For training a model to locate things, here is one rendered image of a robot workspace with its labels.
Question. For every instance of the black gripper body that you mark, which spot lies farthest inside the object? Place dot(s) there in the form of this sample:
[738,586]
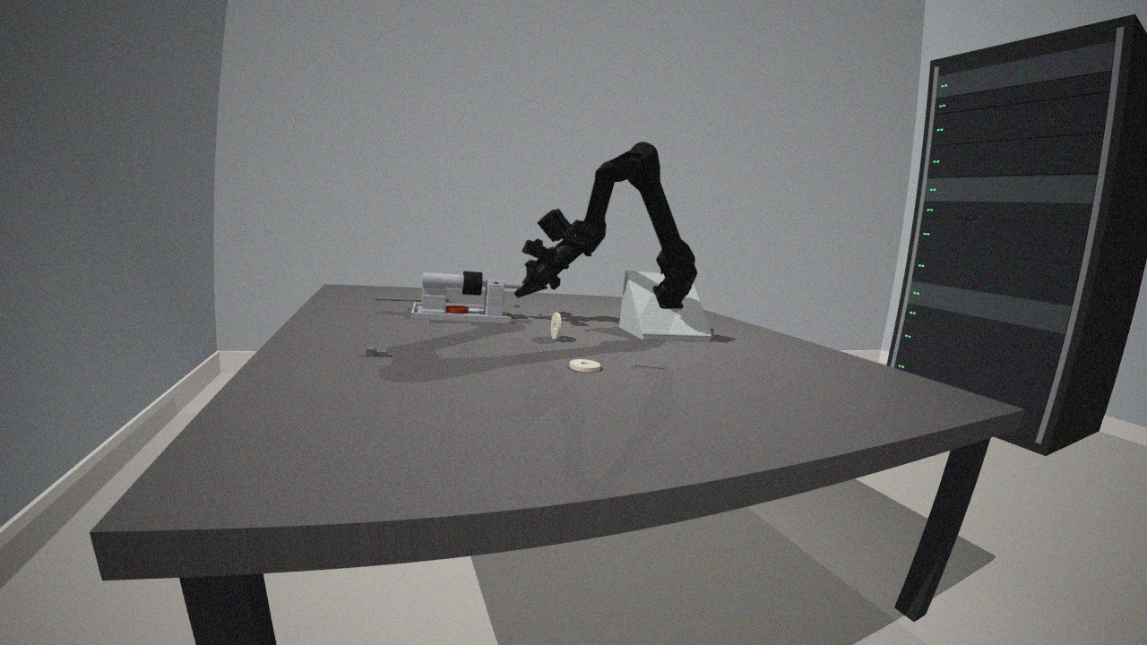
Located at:
[547,271]

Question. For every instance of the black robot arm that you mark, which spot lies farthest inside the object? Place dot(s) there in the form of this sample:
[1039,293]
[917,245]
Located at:
[641,167]

